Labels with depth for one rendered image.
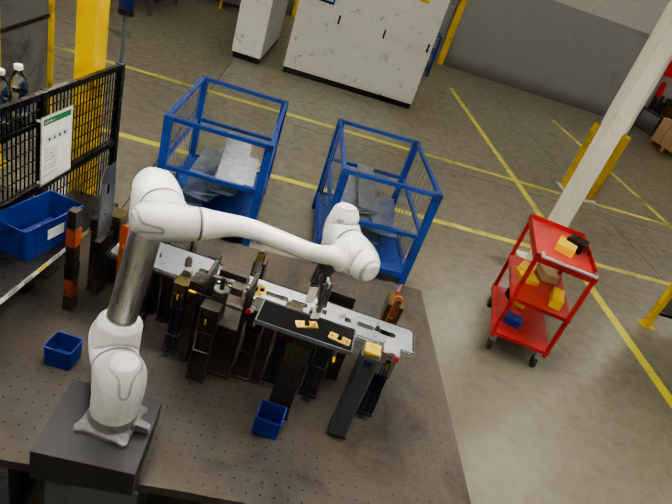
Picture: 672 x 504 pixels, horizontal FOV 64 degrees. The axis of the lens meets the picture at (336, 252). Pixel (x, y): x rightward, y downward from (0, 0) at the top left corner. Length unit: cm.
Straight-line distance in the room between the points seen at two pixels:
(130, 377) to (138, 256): 38
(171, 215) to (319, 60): 859
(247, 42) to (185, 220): 857
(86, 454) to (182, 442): 36
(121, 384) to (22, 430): 46
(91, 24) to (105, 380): 158
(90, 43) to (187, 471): 185
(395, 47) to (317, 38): 135
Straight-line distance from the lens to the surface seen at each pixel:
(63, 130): 262
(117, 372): 184
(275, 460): 218
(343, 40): 995
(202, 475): 209
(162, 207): 156
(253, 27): 997
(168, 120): 414
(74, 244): 240
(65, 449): 198
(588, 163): 582
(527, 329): 460
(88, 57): 280
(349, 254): 162
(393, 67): 1010
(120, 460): 196
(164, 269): 240
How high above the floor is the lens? 241
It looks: 30 degrees down
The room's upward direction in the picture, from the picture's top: 19 degrees clockwise
